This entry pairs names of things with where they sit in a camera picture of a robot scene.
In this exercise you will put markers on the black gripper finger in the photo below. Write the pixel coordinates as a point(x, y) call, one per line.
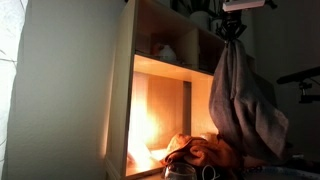
point(222, 31)
point(238, 31)

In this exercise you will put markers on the clear glass jar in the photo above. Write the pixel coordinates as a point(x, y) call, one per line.
point(180, 171)

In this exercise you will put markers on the orange towel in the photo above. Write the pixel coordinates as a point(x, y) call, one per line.
point(203, 151)

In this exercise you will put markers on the grey towel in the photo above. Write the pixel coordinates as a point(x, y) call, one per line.
point(243, 110)

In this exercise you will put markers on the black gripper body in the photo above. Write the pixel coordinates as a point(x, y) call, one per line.
point(232, 17)

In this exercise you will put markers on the wooden shelf unit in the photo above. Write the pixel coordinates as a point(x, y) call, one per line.
point(123, 100)

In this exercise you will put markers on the white figurine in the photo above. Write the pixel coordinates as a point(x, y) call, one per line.
point(166, 53)

